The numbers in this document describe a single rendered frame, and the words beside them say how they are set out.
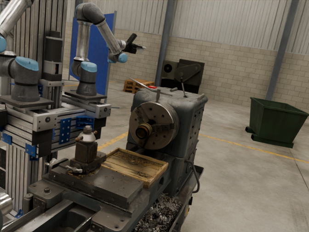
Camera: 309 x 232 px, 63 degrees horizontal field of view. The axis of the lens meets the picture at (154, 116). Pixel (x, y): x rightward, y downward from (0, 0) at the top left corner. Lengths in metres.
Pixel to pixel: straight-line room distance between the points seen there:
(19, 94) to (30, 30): 0.44
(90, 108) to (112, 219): 1.00
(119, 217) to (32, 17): 1.29
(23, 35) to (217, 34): 10.25
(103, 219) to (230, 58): 10.71
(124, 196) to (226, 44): 10.70
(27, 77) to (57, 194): 0.70
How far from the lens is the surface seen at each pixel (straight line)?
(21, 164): 2.06
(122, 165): 1.50
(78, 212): 1.19
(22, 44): 1.88
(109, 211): 1.09
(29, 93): 1.58
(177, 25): 12.06
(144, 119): 1.57
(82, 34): 2.03
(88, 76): 1.90
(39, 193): 1.19
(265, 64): 11.41
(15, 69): 1.60
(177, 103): 1.72
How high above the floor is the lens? 1.53
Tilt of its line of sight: 14 degrees down
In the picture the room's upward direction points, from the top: 9 degrees clockwise
